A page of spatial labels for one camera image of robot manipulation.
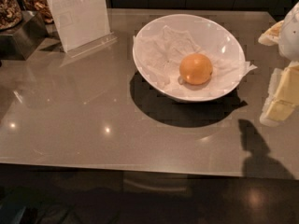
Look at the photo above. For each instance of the dark metal stand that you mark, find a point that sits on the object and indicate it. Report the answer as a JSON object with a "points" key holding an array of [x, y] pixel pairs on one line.
{"points": [[19, 42]]}

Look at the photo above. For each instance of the clear acrylic sign holder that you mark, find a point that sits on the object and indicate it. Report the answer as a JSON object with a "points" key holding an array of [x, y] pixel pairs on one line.
{"points": [[82, 25]]}

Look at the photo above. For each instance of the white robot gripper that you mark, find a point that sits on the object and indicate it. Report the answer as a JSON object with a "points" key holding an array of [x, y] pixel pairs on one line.
{"points": [[291, 34]]}

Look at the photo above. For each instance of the white paper napkin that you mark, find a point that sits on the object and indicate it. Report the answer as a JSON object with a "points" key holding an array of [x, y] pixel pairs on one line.
{"points": [[158, 58]]}

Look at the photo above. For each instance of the orange fruit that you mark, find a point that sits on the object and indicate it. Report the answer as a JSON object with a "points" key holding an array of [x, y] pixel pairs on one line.
{"points": [[196, 69]]}

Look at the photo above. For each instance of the tray of nuts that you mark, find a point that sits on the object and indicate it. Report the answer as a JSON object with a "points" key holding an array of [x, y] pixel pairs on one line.
{"points": [[40, 6]]}

